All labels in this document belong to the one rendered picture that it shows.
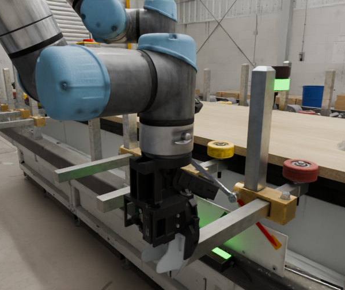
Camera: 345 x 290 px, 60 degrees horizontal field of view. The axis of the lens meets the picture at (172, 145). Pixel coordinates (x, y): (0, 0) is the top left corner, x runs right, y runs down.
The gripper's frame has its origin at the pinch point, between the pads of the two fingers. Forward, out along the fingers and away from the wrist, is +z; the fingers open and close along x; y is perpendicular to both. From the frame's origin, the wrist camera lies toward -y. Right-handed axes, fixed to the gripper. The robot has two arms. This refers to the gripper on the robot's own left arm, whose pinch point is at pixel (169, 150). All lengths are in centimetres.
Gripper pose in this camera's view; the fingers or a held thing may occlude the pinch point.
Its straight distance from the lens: 75.9
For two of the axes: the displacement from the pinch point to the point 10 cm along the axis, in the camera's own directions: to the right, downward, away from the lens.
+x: -4.7, 2.3, -8.5
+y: -8.8, -1.3, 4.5
